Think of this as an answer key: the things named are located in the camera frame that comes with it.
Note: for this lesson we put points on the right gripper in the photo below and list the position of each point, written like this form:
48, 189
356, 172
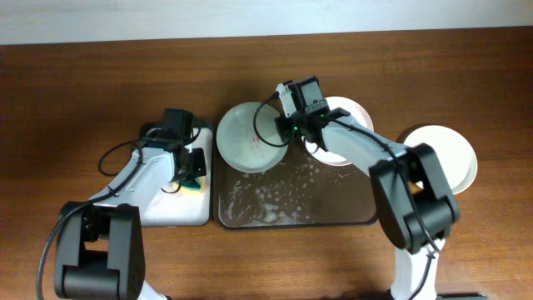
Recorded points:
282, 123

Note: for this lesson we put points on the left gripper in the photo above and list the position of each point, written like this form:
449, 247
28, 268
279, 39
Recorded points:
199, 170

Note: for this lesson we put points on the pale pink plate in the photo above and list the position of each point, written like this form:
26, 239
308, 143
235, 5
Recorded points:
358, 112

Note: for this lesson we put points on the green yellow scrub sponge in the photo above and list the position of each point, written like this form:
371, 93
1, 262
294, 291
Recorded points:
192, 185

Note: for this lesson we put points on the pale green plate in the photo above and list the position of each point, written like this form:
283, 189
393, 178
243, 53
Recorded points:
239, 145

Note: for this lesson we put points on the cream white plate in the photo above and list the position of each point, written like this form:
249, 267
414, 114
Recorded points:
456, 155

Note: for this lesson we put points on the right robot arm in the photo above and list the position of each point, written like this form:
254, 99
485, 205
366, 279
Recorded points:
414, 202

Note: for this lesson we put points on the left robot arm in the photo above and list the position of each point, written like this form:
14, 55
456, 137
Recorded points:
100, 253

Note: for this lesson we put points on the small black tray white mat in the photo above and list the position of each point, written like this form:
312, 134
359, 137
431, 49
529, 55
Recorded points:
175, 206

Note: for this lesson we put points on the large brown serving tray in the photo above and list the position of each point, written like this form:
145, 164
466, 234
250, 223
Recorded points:
298, 192

